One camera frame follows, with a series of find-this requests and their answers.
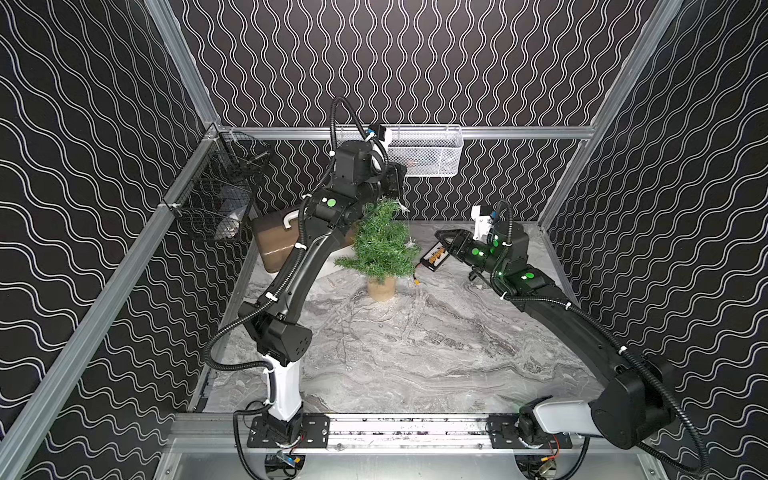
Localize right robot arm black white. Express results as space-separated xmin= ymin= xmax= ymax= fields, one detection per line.
xmin=435 ymin=201 xmax=710 ymax=479

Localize small green christmas tree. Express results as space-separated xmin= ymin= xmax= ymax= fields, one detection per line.
xmin=335 ymin=199 xmax=421 ymax=302

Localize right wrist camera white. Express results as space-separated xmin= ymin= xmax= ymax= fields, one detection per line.
xmin=470 ymin=204 xmax=495 ymax=240

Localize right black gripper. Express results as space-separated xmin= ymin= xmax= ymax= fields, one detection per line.
xmin=436 ymin=228 xmax=507 ymax=282

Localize brown white storage box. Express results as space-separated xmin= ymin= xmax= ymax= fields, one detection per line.
xmin=250 ymin=206 xmax=361 ymax=276

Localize white wire wall basket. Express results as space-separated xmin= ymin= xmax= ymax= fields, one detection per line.
xmin=334 ymin=124 xmax=464 ymax=177

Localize black battery pack case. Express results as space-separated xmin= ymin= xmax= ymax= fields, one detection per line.
xmin=419 ymin=241 xmax=450 ymax=271

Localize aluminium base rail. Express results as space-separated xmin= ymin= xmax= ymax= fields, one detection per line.
xmin=167 ymin=411 xmax=652 ymax=455

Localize black wire wall basket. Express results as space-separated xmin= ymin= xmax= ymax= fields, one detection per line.
xmin=160 ymin=123 xmax=274 ymax=244

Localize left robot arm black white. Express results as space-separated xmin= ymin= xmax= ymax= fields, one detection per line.
xmin=203 ymin=96 xmax=405 ymax=446

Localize thin wire string lights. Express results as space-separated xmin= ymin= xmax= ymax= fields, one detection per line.
xmin=335 ymin=179 xmax=424 ymax=373

